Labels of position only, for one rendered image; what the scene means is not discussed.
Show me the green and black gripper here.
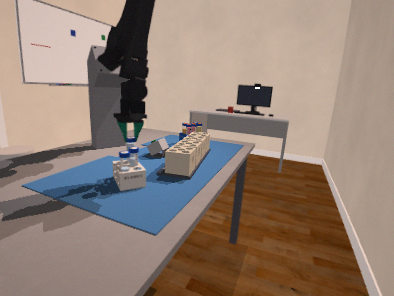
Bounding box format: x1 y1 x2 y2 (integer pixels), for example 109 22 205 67
114 113 144 143

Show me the blue tube rack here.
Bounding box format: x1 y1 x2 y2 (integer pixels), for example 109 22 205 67
179 133 188 141

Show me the blue table mat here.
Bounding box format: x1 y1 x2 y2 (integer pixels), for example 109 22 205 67
22 140 244 235

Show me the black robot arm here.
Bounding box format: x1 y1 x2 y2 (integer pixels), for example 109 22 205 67
97 0 155 121

